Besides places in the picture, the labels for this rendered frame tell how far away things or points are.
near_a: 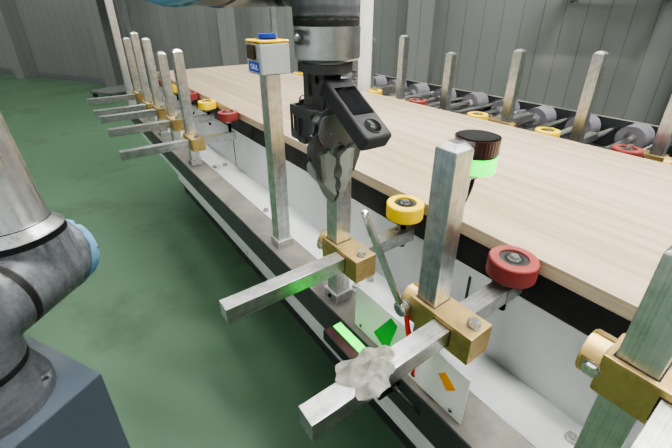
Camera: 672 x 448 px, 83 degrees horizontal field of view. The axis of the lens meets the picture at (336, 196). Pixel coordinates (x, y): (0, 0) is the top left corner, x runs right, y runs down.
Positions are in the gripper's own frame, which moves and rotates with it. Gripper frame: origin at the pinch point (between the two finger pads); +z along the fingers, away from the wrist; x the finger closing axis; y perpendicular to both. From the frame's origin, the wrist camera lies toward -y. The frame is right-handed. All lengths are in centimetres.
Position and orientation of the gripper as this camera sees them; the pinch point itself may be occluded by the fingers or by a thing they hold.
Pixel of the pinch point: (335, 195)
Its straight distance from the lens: 59.9
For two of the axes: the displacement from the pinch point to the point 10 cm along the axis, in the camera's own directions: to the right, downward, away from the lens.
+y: -5.9, -3.6, 7.3
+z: 0.0, 9.0, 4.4
